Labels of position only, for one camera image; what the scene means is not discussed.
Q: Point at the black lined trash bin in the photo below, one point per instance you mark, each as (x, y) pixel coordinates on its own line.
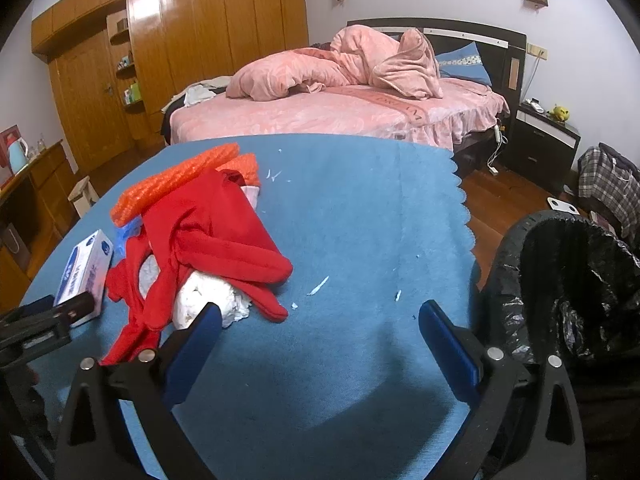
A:
(550, 260)

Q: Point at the yellow plush toy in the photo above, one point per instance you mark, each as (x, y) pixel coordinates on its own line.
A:
(560, 111)

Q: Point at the blue pillow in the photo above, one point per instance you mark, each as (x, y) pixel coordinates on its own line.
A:
(465, 62)

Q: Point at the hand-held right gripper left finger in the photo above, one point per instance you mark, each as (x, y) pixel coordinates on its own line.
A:
(196, 344)

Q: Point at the pink knotted cloth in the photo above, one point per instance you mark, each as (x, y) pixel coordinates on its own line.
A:
(251, 195)

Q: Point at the paper bag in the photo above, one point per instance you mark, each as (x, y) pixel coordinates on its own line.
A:
(15, 247)

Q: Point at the wooden wardrobe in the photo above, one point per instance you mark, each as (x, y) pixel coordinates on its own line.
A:
(200, 25)

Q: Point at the white and blue carton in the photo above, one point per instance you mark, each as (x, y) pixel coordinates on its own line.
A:
(82, 270)

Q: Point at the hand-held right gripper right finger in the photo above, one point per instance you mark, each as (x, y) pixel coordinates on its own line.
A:
(450, 346)

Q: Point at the wall socket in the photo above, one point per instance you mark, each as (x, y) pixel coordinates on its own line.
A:
(536, 51)

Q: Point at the wooden door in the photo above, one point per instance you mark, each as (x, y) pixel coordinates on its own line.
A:
(85, 100)

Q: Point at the white power strip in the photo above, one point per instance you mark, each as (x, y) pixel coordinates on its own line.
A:
(497, 135)

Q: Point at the blue plastic bag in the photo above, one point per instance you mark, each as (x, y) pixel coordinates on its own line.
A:
(127, 230)

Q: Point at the bed with pink sheet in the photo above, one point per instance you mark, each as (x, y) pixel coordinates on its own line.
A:
(325, 115)

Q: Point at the white garment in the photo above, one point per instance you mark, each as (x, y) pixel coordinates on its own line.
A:
(200, 93)

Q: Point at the red cloth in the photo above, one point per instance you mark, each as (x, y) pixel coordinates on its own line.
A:
(210, 230)

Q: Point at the pink quilt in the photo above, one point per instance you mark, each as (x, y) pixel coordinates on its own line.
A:
(280, 75)

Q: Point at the white crumpled plastic bag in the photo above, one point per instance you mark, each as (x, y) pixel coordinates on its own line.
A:
(200, 296)

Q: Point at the white bathroom scale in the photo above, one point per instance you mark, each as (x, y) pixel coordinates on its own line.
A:
(562, 205)

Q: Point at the light blue kettle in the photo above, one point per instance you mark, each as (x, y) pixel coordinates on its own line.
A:
(16, 159)

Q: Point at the red carton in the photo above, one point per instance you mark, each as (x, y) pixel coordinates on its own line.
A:
(6, 135)

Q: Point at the blue felt tablecloth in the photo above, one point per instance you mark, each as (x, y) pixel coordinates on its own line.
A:
(350, 210)

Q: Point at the small white stool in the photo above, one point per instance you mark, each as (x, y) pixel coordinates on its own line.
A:
(82, 195)

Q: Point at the dark nightstand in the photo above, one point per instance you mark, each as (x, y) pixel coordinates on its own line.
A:
(535, 150)

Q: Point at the plaid bag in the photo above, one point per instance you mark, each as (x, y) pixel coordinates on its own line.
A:
(600, 175)

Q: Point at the orange knitted cloth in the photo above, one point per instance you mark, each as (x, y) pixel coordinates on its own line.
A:
(150, 195)

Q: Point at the white plug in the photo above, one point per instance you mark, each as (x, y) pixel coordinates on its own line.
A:
(493, 170)

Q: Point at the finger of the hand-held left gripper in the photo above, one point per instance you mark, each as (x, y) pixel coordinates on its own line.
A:
(75, 306)
(30, 310)

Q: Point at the dark wooden headboard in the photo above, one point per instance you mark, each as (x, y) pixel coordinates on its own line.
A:
(500, 42)

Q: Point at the wooden sideboard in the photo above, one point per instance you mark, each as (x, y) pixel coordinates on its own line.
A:
(45, 180)

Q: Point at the white telephone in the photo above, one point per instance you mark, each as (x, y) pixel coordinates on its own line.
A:
(534, 106)

